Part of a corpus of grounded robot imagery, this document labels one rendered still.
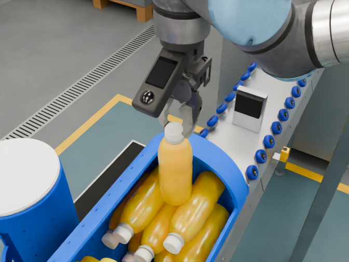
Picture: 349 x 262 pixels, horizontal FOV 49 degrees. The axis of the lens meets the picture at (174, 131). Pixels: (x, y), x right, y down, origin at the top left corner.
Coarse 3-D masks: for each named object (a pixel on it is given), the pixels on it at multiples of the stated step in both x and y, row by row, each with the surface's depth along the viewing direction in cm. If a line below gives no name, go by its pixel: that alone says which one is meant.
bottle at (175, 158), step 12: (168, 144) 75; (180, 144) 75; (168, 156) 76; (180, 156) 75; (192, 156) 78; (168, 168) 77; (180, 168) 77; (192, 168) 82; (168, 180) 80; (180, 180) 80; (168, 192) 83; (180, 192) 83; (180, 204) 86
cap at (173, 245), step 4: (168, 236) 83; (172, 236) 82; (168, 240) 81; (172, 240) 81; (176, 240) 82; (164, 244) 82; (168, 244) 82; (172, 244) 81; (176, 244) 81; (180, 244) 82; (168, 248) 83; (172, 248) 82; (176, 248) 81; (180, 248) 82; (172, 252) 83; (176, 252) 82
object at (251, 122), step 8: (240, 88) 126; (248, 88) 126; (240, 96) 125; (248, 96) 125; (256, 96) 124; (264, 96) 124; (240, 104) 128; (248, 104) 126; (256, 104) 124; (264, 104) 125; (240, 112) 130; (248, 112) 128; (256, 112) 126; (240, 120) 134; (248, 120) 132; (256, 120) 130; (248, 128) 135; (256, 128) 133
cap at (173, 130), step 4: (168, 124) 75; (172, 124) 75; (176, 124) 75; (180, 124) 75; (168, 128) 74; (172, 128) 74; (176, 128) 74; (180, 128) 74; (168, 132) 73; (172, 132) 73; (176, 132) 73; (180, 132) 73; (168, 136) 73; (172, 136) 73; (176, 136) 73; (180, 136) 73; (172, 140) 74; (176, 140) 74
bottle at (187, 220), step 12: (204, 180) 91; (216, 180) 91; (192, 192) 89; (204, 192) 88; (216, 192) 90; (192, 204) 86; (204, 204) 87; (180, 216) 84; (192, 216) 84; (204, 216) 86; (180, 228) 83; (192, 228) 83; (180, 240) 82
